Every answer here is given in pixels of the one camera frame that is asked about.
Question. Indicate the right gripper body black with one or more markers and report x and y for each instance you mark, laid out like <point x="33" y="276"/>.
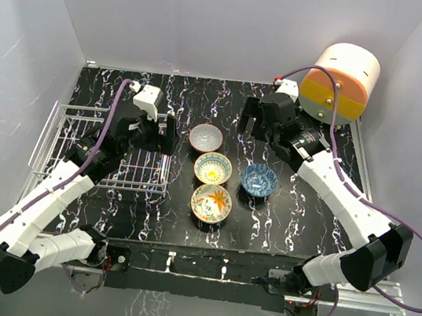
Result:
<point x="274" y="136"/>

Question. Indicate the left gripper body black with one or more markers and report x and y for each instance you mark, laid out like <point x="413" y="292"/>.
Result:
<point x="148" y="137"/>

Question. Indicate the grey bowl red rim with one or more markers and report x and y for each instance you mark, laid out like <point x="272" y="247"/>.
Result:
<point x="205" y="138"/>

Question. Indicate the yellow teal patterned bowl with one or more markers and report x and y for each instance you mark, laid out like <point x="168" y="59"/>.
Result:
<point x="213" y="168"/>

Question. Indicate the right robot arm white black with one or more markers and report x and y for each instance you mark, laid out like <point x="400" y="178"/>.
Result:
<point x="378" y="246"/>

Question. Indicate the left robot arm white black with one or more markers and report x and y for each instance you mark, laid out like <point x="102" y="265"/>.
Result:
<point x="92" y="158"/>

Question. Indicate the blue patterned bowl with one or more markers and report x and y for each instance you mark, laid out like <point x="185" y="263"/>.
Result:
<point x="259" y="180"/>

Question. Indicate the orange flower bowl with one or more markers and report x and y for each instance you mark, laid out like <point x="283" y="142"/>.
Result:
<point x="211" y="204"/>

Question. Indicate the round pastel drawer cabinet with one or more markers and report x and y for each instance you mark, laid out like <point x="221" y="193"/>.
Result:
<point x="342" y="100"/>

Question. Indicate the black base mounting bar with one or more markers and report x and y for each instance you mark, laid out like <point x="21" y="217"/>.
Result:
<point x="202" y="275"/>

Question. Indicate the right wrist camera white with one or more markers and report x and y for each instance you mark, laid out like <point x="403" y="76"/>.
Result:
<point x="287" y="91"/>

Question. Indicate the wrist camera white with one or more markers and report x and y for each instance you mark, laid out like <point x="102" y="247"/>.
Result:
<point x="287" y="91"/>
<point x="147" y="98"/>

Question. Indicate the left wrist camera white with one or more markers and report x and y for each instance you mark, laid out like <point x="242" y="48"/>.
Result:
<point x="147" y="98"/>

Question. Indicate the white wire dish rack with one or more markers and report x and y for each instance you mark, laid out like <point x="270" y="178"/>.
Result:
<point x="138" y="171"/>

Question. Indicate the aluminium frame rail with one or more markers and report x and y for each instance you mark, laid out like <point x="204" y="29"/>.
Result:
<point x="384" y="296"/>

